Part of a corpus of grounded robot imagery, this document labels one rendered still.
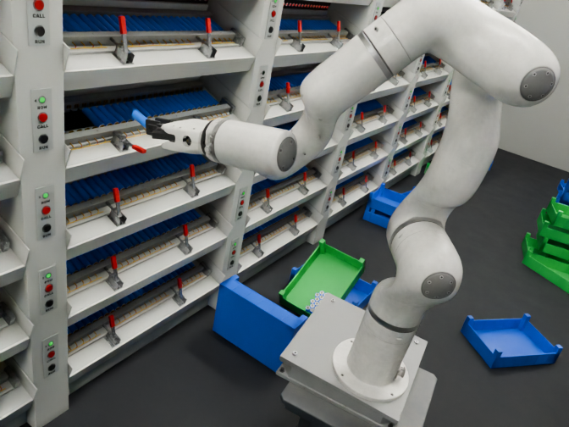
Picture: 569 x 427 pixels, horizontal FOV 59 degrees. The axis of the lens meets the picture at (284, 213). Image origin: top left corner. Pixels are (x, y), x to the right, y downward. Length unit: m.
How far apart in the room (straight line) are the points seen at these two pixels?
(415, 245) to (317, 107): 0.34
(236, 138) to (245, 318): 0.88
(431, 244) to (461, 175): 0.14
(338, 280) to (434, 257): 1.06
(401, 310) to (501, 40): 0.55
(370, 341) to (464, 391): 0.78
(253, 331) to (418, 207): 0.81
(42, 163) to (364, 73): 0.64
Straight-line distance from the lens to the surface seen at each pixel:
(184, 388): 1.60
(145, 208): 1.38
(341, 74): 0.84
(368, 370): 1.21
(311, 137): 0.93
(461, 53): 0.86
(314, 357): 1.27
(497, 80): 0.85
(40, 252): 1.18
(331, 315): 1.39
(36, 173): 1.09
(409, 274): 0.98
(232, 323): 1.71
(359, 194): 2.73
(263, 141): 0.86
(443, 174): 0.96
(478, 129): 0.95
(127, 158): 1.23
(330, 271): 2.02
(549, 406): 2.04
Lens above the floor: 1.18
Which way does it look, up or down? 27 degrees down
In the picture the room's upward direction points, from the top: 12 degrees clockwise
